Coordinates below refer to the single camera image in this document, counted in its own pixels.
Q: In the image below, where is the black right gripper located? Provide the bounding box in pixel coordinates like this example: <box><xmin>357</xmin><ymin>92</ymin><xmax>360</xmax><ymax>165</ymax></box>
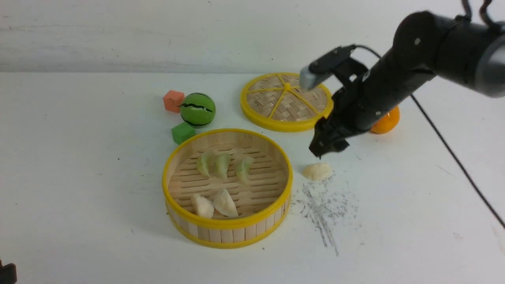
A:
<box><xmin>309</xmin><ymin>85</ymin><xmax>373</xmax><ymax>159</ymax></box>

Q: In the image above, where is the white dumpling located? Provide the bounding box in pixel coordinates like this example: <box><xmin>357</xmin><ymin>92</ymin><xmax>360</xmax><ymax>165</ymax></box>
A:
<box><xmin>191</xmin><ymin>194</ymin><xmax>215</xmax><ymax>219</ymax></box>
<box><xmin>302</xmin><ymin>162</ymin><xmax>333</xmax><ymax>181</ymax></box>
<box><xmin>213</xmin><ymin>189</ymin><xmax>239</xmax><ymax>217</ymax></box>

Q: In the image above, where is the green dumpling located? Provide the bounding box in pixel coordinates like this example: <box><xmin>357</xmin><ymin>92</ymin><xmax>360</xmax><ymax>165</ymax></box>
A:
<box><xmin>214</xmin><ymin>153</ymin><xmax>232</xmax><ymax>180</ymax></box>
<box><xmin>196</xmin><ymin>150</ymin><xmax>215</xmax><ymax>178</ymax></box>
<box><xmin>235</xmin><ymin>156</ymin><xmax>254</xmax><ymax>185</ymax></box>

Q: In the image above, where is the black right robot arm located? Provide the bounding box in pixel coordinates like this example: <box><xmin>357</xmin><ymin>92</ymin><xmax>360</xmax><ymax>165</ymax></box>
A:
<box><xmin>300</xmin><ymin>11</ymin><xmax>505</xmax><ymax>157</ymax></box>

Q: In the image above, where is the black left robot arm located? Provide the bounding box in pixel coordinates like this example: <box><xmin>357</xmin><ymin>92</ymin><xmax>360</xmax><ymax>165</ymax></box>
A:
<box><xmin>0</xmin><ymin>261</ymin><xmax>17</xmax><ymax>284</ymax></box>

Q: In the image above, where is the woven bamboo steamer lid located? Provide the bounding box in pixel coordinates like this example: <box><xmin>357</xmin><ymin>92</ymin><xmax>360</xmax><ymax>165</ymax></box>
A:
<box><xmin>240</xmin><ymin>72</ymin><xmax>333</xmax><ymax>132</ymax></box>

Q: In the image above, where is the bamboo steamer tray yellow rim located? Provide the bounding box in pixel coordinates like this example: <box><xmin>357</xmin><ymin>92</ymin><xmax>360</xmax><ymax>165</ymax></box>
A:
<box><xmin>162</xmin><ymin>128</ymin><xmax>293</xmax><ymax>249</ymax></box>

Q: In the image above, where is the orange toy pear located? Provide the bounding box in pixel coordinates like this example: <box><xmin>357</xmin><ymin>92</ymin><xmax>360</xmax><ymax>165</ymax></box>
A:
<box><xmin>370</xmin><ymin>106</ymin><xmax>401</xmax><ymax>135</ymax></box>

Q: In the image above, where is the green toy watermelon ball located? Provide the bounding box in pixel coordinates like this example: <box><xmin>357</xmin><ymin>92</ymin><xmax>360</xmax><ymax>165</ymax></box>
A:
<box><xmin>179</xmin><ymin>92</ymin><xmax>216</xmax><ymax>128</ymax></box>

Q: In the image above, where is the green foam cube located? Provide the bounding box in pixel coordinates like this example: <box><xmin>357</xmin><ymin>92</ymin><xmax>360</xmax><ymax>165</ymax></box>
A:
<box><xmin>171</xmin><ymin>122</ymin><xmax>196</xmax><ymax>144</ymax></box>

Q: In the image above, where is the orange foam cube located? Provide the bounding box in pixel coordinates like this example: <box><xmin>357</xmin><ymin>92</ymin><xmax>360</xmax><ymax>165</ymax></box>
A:
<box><xmin>163</xmin><ymin>90</ymin><xmax>185</xmax><ymax>113</ymax></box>

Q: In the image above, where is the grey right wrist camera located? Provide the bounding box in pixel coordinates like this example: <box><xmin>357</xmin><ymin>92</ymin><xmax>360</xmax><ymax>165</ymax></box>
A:
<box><xmin>299</xmin><ymin>45</ymin><xmax>368</xmax><ymax>90</ymax></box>

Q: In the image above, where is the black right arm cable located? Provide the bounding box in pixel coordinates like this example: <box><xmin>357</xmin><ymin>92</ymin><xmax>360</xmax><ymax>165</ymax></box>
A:
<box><xmin>355</xmin><ymin>0</ymin><xmax>505</xmax><ymax>229</ymax></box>

